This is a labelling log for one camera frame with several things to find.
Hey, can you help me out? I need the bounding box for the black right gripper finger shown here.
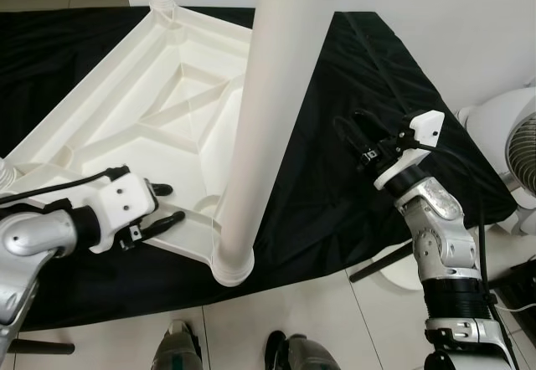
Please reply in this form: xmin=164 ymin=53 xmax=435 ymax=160
xmin=352 ymin=109 xmax=393 ymax=146
xmin=333 ymin=116 xmax=369 ymax=166

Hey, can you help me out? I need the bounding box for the black table cloth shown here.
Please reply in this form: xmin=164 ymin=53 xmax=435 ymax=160
xmin=0 ymin=6 xmax=516 ymax=333

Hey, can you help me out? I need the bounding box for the black plastic floor crate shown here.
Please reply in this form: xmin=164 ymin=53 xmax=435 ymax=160
xmin=494 ymin=261 xmax=536 ymax=337

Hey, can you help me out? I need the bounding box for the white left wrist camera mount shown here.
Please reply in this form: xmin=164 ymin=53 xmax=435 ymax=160
xmin=88 ymin=172 xmax=160 ymax=255

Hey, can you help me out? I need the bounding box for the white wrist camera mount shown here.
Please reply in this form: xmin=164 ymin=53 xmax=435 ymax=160
xmin=374 ymin=110 xmax=446 ymax=191
xmin=88 ymin=172 xmax=160 ymax=255

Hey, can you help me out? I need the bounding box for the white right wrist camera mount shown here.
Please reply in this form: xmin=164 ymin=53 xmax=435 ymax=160
xmin=374 ymin=110 xmax=446 ymax=191

